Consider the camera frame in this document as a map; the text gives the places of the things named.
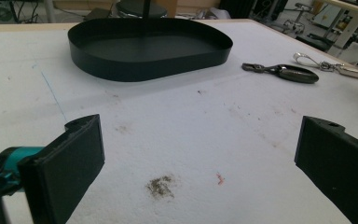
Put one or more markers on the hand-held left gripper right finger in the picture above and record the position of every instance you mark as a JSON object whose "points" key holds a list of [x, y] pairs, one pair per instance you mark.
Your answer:
{"points": [[338, 161]]}

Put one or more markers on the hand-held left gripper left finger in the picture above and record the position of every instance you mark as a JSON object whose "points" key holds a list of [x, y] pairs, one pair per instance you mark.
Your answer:
{"points": [[63, 168]]}

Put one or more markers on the black car key fob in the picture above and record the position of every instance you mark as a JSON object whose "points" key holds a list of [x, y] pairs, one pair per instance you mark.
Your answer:
{"points": [[289, 73]]}

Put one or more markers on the black oval metal tray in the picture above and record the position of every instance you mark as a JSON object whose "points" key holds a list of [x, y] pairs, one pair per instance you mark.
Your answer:
{"points": [[149, 53]]}

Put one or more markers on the light wooden table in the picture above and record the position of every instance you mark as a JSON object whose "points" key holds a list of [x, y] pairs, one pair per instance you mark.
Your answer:
{"points": [[345, 21]]}

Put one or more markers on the metal stand with casters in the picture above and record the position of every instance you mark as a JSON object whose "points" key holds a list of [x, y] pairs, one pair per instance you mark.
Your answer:
{"points": [[298, 21]]}

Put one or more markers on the round black stool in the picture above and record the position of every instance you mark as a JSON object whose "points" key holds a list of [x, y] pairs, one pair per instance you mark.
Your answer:
{"points": [[141, 8]]}

